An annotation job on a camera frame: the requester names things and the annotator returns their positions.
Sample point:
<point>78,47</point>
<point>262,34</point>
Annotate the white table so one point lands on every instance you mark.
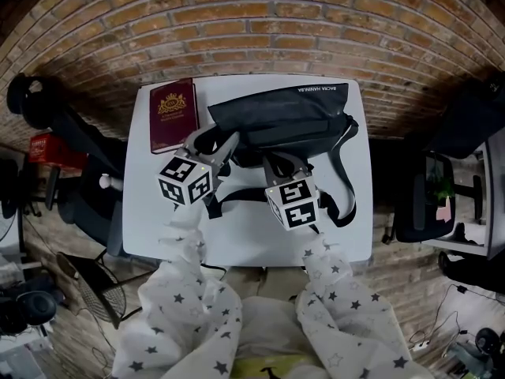
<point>244,239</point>

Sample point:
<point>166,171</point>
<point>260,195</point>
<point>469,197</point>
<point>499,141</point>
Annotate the red cardboard box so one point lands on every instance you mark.
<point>73,159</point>
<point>43,148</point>

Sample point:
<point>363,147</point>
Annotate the small white object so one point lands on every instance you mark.
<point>108,182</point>

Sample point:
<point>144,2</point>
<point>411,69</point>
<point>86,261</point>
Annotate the white charger plug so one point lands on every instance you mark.
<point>421,345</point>

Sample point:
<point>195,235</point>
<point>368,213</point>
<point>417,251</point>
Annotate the person's torso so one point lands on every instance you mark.
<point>268,330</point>

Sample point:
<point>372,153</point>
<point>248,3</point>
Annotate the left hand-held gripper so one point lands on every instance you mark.
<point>177,172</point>

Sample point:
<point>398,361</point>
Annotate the dark grey desk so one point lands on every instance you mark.
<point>498,196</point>

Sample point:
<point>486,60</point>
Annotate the green plant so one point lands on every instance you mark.
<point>442,188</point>

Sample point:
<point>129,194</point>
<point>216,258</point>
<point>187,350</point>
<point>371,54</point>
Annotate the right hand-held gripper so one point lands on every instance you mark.
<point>294,196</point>

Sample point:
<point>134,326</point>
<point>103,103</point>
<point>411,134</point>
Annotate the dark red hardcover book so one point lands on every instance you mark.
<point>173,117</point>

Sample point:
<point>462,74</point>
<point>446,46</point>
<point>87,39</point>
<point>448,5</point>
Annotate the person's left forearm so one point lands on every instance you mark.
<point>183,235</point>

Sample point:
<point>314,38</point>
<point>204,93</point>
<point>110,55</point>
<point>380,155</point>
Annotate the brown wicker chair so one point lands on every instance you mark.
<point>98,286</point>

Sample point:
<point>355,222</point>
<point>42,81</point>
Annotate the black round device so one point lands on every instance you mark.
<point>37,308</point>

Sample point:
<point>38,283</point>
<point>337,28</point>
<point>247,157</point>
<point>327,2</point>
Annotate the person's right forearm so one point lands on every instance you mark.
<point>325,259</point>

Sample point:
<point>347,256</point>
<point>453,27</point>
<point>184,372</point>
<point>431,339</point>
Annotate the black office chair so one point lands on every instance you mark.
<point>90,211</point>
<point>414,211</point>

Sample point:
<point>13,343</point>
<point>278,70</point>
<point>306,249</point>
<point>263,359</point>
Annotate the black backpack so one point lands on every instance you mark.
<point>284,109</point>

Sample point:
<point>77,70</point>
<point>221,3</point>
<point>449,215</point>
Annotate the black power adapter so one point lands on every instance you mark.
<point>461,289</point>

